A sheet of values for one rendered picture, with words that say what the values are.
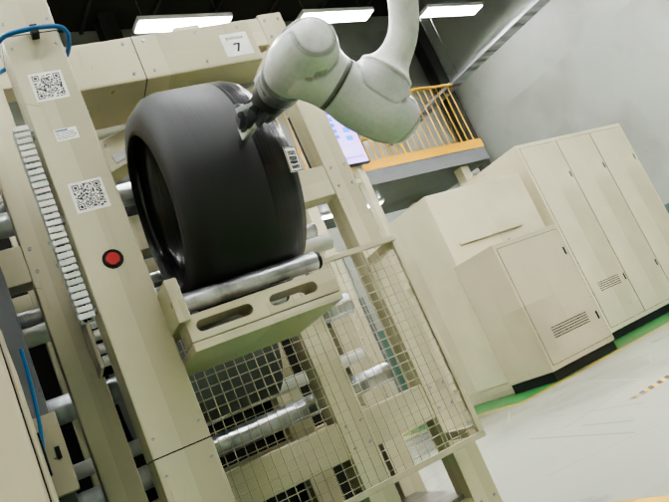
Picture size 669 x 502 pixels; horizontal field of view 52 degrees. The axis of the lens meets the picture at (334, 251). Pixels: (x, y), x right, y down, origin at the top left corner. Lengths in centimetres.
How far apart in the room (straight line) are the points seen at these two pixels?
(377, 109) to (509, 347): 517
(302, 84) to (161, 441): 79
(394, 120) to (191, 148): 49
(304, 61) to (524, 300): 507
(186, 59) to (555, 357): 459
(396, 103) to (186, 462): 85
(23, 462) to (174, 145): 90
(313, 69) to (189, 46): 108
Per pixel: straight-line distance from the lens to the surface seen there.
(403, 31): 128
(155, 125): 160
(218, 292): 153
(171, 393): 155
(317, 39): 117
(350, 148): 604
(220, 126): 157
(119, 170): 216
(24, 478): 79
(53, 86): 180
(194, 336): 148
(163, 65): 217
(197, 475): 154
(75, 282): 160
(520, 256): 625
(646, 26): 1371
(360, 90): 122
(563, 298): 644
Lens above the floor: 58
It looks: 11 degrees up
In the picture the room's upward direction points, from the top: 24 degrees counter-clockwise
